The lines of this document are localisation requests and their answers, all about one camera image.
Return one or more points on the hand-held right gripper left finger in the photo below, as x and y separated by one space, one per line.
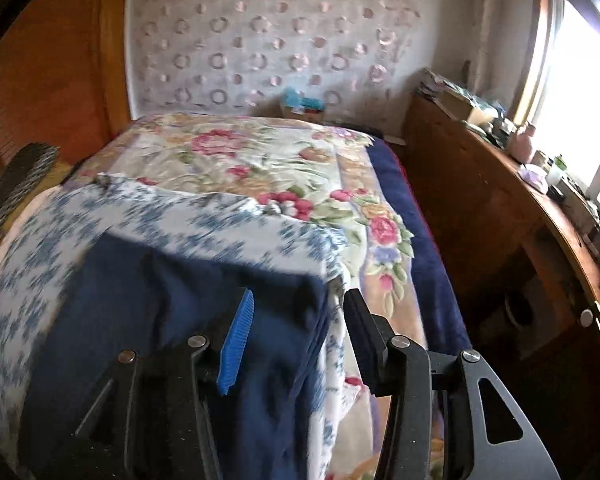
235 340

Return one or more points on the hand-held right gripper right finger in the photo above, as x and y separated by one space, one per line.
367 340

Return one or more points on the navy t-shirt with orange print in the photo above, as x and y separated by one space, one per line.
155 300

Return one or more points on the blue and white floral cloth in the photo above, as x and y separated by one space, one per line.
190 220

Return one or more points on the dark blue bed sheet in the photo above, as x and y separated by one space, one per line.
410 210

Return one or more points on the wooden cabinet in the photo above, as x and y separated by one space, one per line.
480 210

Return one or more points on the floral blanket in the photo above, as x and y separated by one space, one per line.
230 155

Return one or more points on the white plastic bag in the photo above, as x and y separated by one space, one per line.
534 178

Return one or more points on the cardboard box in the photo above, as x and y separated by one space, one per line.
300 114

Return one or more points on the light blue cloth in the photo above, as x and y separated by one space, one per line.
302 99

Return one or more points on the pink teapot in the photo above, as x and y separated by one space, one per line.
526 145

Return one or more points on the stack of papers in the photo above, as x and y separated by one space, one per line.
445 90

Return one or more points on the sheer curtain with circles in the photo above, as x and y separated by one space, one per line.
280 35

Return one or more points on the window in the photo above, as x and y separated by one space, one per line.
580 85

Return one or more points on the wooden wardrobe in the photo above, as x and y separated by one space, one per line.
55 60

